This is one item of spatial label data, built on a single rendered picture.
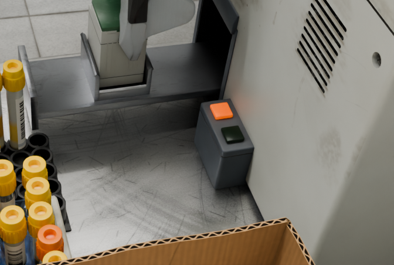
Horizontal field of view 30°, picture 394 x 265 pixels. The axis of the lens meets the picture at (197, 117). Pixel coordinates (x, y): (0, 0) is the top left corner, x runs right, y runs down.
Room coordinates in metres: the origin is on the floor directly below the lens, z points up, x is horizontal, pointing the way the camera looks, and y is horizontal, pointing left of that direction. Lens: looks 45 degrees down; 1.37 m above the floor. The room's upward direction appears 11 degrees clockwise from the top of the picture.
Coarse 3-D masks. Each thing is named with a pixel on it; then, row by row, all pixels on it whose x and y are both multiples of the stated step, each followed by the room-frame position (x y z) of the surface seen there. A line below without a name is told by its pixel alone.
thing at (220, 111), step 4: (212, 104) 0.46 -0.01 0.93; (216, 104) 0.46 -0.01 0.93; (220, 104) 0.46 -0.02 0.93; (224, 104) 0.46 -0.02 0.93; (212, 108) 0.45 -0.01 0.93; (216, 108) 0.45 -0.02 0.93; (220, 108) 0.45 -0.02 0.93; (224, 108) 0.45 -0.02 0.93; (228, 108) 0.46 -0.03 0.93; (212, 112) 0.45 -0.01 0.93; (216, 112) 0.45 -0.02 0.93; (220, 112) 0.45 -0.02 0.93; (224, 112) 0.45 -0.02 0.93; (228, 112) 0.45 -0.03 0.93; (216, 116) 0.44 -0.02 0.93; (220, 116) 0.45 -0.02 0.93; (224, 116) 0.45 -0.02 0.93; (228, 116) 0.45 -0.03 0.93; (232, 116) 0.45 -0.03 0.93
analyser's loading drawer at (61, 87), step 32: (32, 64) 0.48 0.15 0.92; (64, 64) 0.49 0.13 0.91; (160, 64) 0.51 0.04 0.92; (192, 64) 0.52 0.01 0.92; (224, 64) 0.53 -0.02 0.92; (32, 96) 0.42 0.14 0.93; (64, 96) 0.45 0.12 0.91; (96, 96) 0.45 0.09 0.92; (128, 96) 0.46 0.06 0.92; (160, 96) 0.47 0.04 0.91; (192, 96) 0.48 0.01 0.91; (32, 128) 0.42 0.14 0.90
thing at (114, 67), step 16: (96, 16) 0.47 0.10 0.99; (96, 32) 0.47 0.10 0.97; (112, 32) 0.46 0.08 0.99; (96, 48) 0.47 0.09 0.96; (112, 48) 0.46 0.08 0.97; (144, 48) 0.47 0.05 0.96; (96, 64) 0.46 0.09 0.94; (112, 64) 0.46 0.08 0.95; (128, 64) 0.47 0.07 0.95; (112, 80) 0.46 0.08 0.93; (128, 80) 0.47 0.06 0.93
